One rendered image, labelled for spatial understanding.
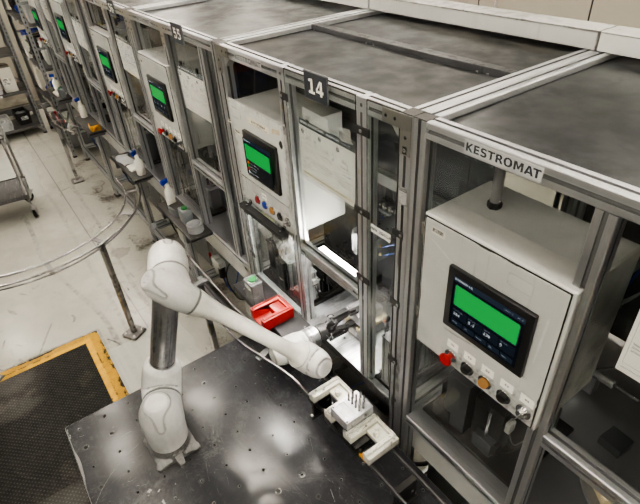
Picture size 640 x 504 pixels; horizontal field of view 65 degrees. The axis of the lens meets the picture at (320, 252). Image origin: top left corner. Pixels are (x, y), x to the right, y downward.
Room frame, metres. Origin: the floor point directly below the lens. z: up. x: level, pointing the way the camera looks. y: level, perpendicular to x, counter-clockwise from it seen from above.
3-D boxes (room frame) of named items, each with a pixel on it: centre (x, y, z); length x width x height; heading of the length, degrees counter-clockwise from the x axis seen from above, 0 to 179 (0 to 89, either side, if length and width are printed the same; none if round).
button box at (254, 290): (1.84, 0.32, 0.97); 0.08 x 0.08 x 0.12; 34
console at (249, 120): (1.90, 0.12, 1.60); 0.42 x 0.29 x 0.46; 34
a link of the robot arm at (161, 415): (1.24, 0.66, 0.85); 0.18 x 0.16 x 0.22; 14
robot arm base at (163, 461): (1.21, 0.65, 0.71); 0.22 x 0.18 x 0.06; 34
